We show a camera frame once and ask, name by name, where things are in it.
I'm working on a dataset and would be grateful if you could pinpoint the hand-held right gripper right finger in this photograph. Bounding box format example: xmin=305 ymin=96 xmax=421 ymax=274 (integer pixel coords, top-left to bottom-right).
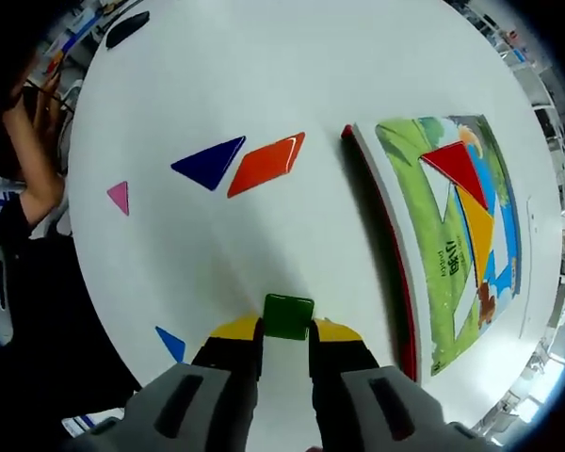
xmin=308 ymin=317 xmax=459 ymax=452

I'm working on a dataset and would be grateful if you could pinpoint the dark blue triangle tangram piece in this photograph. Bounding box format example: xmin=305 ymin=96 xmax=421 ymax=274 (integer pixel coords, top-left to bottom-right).
xmin=169 ymin=135 xmax=248 ymax=192

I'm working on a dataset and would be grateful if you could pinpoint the yellow triangle tangram piece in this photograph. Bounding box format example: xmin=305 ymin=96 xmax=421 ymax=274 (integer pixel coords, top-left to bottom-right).
xmin=456 ymin=189 xmax=495 ymax=289

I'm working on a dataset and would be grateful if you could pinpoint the flat black device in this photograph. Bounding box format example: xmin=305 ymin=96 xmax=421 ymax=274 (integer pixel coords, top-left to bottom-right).
xmin=105 ymin=10 xmax=151 ymax=50

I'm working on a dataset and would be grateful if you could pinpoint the person in black sleeve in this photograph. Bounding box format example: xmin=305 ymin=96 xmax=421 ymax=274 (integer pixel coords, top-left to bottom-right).
xmin=0 ymin=195 xmax=142 ymax=452

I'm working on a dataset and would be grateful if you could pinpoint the small pink triangle tangram piece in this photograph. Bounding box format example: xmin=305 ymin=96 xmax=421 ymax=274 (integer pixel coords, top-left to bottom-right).
xmin=105 ymin=180 xmax=130 ymax=218

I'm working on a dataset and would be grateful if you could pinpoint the person's left hand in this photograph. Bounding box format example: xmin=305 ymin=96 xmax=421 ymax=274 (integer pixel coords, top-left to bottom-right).
xmin=27 ymin=70 xmax=63 ymax=137

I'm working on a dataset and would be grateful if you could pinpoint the green square tangram piece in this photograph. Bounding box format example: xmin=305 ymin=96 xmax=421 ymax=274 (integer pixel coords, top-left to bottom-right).
xmin=262 ymin=292 xmax=316 ymax=341

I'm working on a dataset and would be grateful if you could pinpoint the thin black cable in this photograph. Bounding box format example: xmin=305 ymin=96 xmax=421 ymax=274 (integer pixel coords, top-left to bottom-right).
xmin=22 ymin=78 xmax=77 ymax=115

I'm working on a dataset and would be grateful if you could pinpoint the red triangle tangram piece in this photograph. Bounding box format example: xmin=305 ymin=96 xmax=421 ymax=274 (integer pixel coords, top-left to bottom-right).
xmin=419 ymin=140 xmax=491 ymax=218

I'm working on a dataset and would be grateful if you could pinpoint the orange-red parallelogram tangram piece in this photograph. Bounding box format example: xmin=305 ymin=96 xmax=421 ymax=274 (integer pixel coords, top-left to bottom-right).
xmin=226 ymin=131 xmax=307 ymax=199

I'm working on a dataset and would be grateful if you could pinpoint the small light blue triangle tangram piece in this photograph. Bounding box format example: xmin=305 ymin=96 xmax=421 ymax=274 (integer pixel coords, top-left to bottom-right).
xmin=154 ymin=325 xmax=187 ymax=364

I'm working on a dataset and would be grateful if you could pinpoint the tangram puzzle tray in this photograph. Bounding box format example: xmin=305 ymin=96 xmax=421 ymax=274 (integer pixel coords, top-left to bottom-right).
xmin=340 ymin=113 xmax=522 ymax=383

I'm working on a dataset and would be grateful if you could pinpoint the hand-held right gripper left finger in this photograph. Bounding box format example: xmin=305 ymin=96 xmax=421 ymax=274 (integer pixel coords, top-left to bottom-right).
xmin=121 ymin=313 xmax=266 ymax=452

